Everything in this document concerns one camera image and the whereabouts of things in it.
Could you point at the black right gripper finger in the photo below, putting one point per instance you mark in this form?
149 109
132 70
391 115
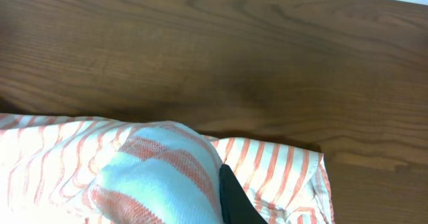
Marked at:
236 208

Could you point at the red white striped shirt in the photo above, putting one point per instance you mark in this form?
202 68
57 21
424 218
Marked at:
59 169

